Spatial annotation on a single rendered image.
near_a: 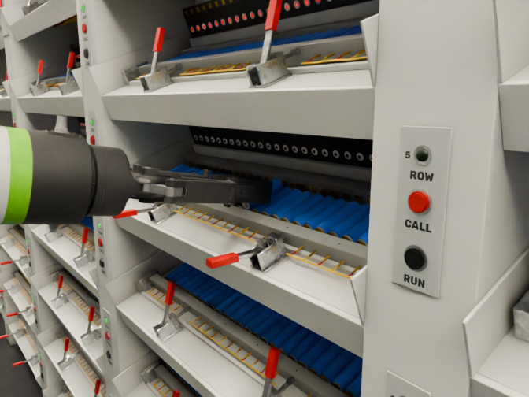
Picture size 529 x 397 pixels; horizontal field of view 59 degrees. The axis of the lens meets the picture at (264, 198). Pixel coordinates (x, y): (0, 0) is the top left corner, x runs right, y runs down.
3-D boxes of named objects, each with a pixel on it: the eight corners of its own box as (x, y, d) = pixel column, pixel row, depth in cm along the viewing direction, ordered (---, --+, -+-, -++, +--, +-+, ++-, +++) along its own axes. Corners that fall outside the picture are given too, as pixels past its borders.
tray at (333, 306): (373, 365, 42) (352, 280, 38) (117, 226, 88) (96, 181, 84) (484, 248, 52) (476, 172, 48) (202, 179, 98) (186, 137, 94)
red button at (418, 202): (425, 215, 33) (427, 193, 33) (406, 211, 34) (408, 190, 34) (433, 213, 34) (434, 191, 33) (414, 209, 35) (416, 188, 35)
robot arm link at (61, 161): (9, 222, 49) (27, 243, 42) (16, 110, 48) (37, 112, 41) (68, 222, 53) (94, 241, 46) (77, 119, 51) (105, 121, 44)
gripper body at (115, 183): (99, 147, 45) (185, 156, 50) (73, 141, 51) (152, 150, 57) (92, 224, 45) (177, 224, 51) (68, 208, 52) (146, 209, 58)
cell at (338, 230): (376, 218, 55) (340, 246, 52) (364, 215, 56) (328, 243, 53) (373, 205, 54) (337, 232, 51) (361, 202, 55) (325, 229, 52)
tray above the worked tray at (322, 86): (385, 141, 38) (350, -43, 32) (110, 119, 84) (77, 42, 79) (504, 61, 48) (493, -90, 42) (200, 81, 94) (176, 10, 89)
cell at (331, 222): (363, 215, 56) (327, 242, 53) (351, 212, 58) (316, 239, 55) (360, 202, 56) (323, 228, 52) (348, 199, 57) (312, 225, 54)
